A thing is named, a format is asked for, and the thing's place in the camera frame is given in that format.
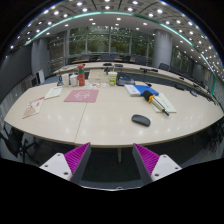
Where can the dark office chairs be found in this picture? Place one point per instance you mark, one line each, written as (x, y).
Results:
(164, 66)

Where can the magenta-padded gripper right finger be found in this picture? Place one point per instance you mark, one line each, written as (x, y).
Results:
(165, 165)

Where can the ceiling lights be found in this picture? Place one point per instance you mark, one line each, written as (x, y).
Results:
(107, 7)

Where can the blue and white book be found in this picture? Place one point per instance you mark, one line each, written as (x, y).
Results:
(138, 90)

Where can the long curved conference desk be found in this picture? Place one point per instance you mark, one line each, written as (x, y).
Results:
(133, 66)

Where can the white standing panel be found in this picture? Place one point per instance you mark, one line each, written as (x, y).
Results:
(41, 76)

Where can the red and white pamphlet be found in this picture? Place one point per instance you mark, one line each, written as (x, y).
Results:
(33, 107)

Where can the black computer mouse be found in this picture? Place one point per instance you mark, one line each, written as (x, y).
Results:
(141, 120)

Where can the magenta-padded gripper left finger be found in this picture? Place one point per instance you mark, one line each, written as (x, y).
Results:
(56, 163)

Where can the red bottle with green band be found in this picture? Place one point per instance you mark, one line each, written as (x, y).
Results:
(81, 76)

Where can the cream booklet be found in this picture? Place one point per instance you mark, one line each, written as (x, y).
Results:
(169, 104)

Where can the pink mouse pad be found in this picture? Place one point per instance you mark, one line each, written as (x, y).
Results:
(81, 95)

